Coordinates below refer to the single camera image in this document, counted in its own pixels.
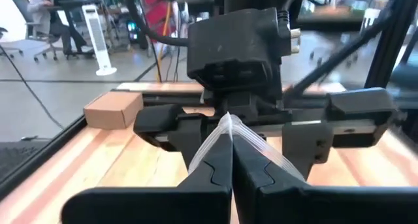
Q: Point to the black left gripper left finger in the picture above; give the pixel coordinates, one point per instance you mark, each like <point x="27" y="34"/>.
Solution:
<point x="196" y="198"/>

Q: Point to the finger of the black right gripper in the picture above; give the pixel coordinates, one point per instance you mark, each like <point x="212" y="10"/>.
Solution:
<point x="307" y="145"/>
<point x="160" y="119"/>

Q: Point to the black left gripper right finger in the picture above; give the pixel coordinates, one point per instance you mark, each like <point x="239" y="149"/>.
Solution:
<point x="261" y="185"/>

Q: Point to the clear plastic zip bag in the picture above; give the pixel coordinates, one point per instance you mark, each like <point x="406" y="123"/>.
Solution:
<point x="232" y="126"/>

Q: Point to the small cardboard box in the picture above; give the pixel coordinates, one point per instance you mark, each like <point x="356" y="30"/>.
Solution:
<point x="112" y="111"/>

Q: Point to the white tower fan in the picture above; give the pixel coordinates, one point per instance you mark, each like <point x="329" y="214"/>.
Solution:
<point x="98" y="38"/>

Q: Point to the distant red bin rack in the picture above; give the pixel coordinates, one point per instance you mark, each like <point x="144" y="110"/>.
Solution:
<point x="156" y="11"/>

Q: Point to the black desk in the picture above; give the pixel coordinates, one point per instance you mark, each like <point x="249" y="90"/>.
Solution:
<point x="75" y="2"/>

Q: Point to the person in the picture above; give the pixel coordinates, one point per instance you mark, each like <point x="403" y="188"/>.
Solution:
<point x="40" y="8"/>

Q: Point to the grey office chair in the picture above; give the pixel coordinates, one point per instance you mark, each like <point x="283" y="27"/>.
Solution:
<point x="23" y="8"/>
<point x="2" y="30"/>

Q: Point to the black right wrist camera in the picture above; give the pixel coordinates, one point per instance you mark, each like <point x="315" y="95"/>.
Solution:
<point x="235" y="47"/>

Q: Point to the black aluminium table frame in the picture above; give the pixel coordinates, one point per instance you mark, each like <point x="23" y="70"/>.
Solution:
<point x="386" y="54"/>

